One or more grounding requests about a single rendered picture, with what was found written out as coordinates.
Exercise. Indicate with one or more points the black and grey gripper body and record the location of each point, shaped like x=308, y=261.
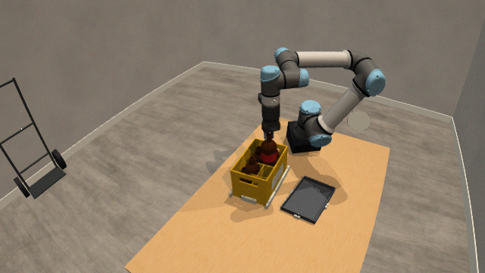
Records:
x=270, y=109

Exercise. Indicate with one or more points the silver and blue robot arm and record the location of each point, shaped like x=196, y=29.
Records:
x=310, y=126

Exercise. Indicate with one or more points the yellow crate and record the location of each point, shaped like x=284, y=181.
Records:
x=260, y=188

